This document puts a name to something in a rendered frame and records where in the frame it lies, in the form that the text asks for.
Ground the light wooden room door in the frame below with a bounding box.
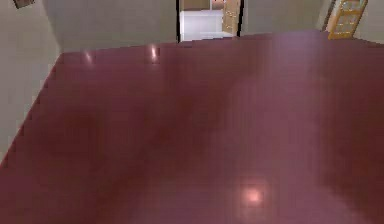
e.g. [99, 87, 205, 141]
[221, 0, 241, 35]

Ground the wooden glass-paned room door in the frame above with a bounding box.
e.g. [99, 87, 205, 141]
[327, 0, 369, 41]

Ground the framed wall picture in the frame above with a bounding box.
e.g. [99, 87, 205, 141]
[12, 0, 36, 10]

